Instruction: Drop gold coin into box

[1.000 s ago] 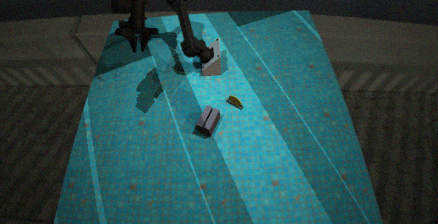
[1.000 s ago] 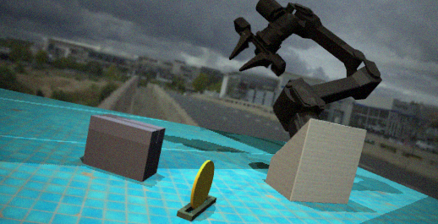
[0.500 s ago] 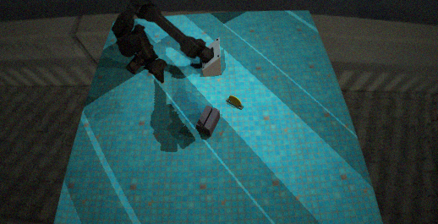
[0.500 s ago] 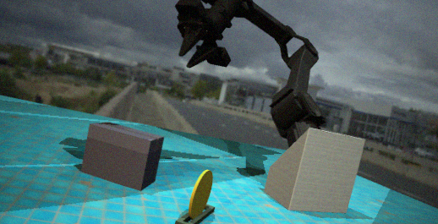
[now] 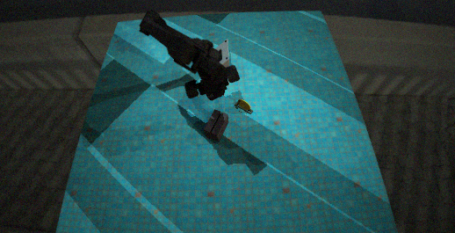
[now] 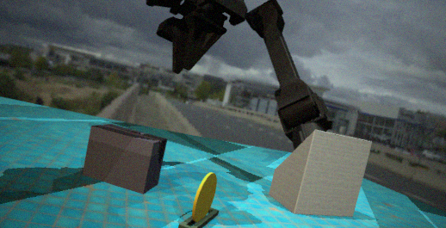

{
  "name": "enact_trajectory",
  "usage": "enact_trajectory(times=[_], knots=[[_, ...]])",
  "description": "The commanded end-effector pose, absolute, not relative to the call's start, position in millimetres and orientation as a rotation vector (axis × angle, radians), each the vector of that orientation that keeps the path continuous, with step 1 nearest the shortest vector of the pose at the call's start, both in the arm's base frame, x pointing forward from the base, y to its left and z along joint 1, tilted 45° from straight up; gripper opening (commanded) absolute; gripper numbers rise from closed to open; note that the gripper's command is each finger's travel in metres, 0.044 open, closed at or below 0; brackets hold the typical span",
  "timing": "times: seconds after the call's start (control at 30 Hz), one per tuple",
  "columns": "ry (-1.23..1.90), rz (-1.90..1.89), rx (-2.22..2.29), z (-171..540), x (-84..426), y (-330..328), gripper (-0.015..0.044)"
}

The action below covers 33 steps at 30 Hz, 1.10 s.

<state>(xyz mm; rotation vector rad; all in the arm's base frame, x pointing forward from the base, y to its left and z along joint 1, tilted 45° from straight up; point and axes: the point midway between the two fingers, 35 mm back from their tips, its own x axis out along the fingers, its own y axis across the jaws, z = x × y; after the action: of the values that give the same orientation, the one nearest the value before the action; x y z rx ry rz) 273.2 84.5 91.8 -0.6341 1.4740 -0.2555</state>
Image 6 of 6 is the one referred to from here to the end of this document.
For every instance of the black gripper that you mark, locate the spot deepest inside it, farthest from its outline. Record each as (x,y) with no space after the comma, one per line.
(198,30)

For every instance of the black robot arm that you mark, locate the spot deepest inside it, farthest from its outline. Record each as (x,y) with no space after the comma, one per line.
(296,101)

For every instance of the gold coin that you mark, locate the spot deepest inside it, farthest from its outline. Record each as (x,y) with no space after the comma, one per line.
(204,197)

